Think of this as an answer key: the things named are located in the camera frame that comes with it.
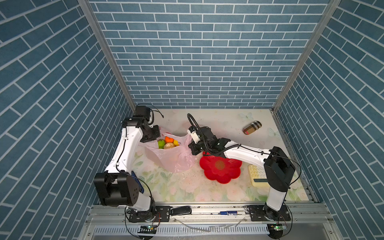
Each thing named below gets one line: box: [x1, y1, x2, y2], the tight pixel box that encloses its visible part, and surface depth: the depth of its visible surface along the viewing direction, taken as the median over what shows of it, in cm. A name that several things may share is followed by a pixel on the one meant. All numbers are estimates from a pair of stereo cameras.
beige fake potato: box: [163, 142, 175, 149], surface depth 94 cm
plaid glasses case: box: [242, 120, 262, 135], surface depth 108 cm
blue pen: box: [218, 210, 238, 216], surface depth 75 cm
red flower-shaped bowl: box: [199, 151, 243, 184], surface depth 90 cm
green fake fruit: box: [158, 139, 166, 149], surface depth 96 cm
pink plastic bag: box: [139, 127, 197, 174], surface depth 84 cm
